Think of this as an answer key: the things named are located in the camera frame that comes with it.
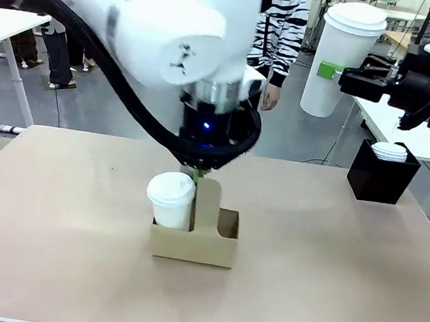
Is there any black open storage box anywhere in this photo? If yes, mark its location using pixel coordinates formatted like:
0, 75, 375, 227
344, 136, 425, 208

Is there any person's torso zebra striped sweater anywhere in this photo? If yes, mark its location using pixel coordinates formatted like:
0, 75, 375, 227
242, 0, 313, 91

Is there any black stand pole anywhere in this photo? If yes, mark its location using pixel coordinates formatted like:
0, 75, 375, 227
413, 0, 430, 47

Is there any white side table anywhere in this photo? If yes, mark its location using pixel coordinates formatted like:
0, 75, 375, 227
0, 8, 55, 131

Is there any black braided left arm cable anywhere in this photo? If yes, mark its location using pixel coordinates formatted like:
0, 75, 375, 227
0, 0, 279, 177

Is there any stack of white cup lids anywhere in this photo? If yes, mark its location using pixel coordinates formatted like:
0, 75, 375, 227
369, 139, 411, 165

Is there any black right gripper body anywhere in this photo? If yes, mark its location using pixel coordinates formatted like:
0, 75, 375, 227
387, 40, 430, 116

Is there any person's left hand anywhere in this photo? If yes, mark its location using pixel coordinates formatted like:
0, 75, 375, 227
259, 83, 283, 114

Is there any white paper cup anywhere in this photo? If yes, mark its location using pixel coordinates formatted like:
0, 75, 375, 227
147, 195, 197, 233
298, 22, 379, 123

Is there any bystander in grey trousers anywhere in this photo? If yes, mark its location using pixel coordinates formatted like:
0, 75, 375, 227
35, 19, 85, 93

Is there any white plastic cup lid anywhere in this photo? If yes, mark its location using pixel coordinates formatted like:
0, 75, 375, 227
321, 0, 390, 44
144, 168, 200, 212

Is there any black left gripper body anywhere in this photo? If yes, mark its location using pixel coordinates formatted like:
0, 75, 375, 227
177, 97, 252, 158

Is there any wooden top desk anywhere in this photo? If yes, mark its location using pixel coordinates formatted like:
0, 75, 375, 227
380, 29, 419, 60

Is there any bystander in black trousers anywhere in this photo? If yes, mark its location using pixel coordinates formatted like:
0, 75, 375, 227
68, 38, 100, 74

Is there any person's left forearm striped sleeve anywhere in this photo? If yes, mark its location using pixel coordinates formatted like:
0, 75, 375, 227
266, 0, 312, 91

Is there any bystander in brown skirt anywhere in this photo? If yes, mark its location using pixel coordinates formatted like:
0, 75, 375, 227
6, 27, 48, 72

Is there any brown cardboard cup carrier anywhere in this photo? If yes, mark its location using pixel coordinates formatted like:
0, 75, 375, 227
148, 172, 245, 270

